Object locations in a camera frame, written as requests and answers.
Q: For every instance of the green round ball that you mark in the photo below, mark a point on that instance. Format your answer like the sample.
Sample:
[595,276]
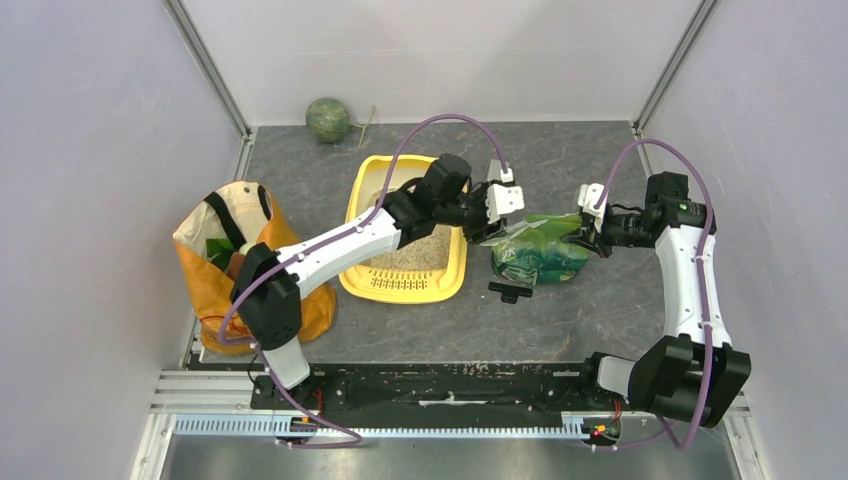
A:
[327,119]

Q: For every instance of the orange shopping bag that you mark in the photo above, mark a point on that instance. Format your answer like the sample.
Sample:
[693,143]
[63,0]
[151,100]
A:
[230,219]

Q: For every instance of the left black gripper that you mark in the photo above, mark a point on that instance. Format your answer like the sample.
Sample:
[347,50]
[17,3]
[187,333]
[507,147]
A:
[484,229]

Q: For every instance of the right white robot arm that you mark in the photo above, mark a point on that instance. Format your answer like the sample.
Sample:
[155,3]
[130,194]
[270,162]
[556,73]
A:
[693,367]

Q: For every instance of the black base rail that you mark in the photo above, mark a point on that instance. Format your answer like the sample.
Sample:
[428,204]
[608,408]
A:
[451,395]

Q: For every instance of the yellow litter box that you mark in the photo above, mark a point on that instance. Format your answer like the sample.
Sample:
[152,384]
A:
[429,270]

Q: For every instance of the grey metal scoop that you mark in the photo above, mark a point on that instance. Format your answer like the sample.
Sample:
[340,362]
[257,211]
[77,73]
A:
[499,172]

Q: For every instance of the green litter bag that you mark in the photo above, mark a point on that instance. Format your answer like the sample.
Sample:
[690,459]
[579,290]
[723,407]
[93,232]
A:
[533,252]

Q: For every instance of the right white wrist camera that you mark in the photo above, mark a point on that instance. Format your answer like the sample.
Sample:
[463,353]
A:
[591,202]

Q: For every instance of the black bag clip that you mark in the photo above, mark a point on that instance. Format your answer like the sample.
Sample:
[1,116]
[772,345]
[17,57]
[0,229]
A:
[510,294]

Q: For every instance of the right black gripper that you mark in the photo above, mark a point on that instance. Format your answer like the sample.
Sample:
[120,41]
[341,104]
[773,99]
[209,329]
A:
[589,237]

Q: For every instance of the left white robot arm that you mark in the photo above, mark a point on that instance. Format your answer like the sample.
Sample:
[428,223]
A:
[271,284]

